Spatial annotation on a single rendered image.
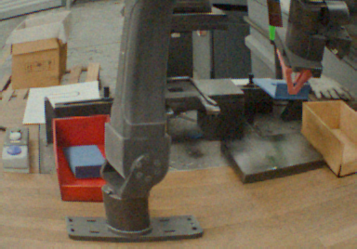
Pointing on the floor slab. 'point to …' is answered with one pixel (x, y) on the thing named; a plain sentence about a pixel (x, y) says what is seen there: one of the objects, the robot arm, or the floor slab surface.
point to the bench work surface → (187, 205)
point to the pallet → (63, 75)
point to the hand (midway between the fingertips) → (292, 88)
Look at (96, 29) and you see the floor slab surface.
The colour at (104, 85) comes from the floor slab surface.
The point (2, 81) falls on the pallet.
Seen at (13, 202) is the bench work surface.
